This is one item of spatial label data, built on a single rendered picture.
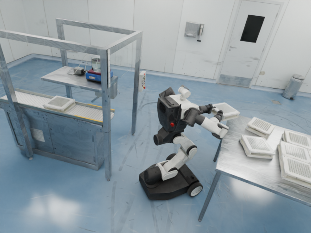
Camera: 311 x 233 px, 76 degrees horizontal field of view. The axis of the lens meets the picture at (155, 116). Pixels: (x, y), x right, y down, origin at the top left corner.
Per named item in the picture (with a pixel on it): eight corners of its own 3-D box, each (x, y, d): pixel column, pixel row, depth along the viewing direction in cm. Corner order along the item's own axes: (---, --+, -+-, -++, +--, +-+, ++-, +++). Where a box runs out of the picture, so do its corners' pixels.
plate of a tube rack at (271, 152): (264, 138, 207) (264, 137, 205) (274, 155, 186) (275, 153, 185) (240, 136, 206) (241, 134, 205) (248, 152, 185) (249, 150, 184)
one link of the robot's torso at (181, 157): (166, 178, 228) (193, 147, 220) (158, 165, 242) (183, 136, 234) (174, 180, 238) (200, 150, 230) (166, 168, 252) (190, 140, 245)
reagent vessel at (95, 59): (109, 69, 202) (109, 50, 192) (103, 73, 190) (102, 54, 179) (96, 66, 204) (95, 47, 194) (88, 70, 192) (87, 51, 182)
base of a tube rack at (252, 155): (262, 142, 209) (263, 140, 208) (272, 159, 189) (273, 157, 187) (239, 139, 209) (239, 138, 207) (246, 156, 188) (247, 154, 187)
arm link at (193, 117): (199, 128, 167) (185, 119, 167) (197, 128, 176) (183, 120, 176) (206, 116, 167) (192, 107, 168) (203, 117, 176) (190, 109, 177)
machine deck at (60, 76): (117, 79, 214) (117, 76, 212) (101, 94, 183) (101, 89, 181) (65, 69, 223) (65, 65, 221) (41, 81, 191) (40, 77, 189)
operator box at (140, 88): (144, 88, 297) (146, 70, 283) (141, 92, 283) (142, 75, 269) (140, 87, 298) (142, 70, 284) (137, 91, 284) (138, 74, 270)
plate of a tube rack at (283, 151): (306, 150, 198) (307, 148, 197) (311, 166, 179) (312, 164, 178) (279, 141, 205) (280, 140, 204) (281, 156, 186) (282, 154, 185)
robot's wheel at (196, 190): (191, 199, 242) (187, 193, 229) (189, 196, 246) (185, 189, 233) (204, 189, 245) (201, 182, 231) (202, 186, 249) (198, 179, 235)
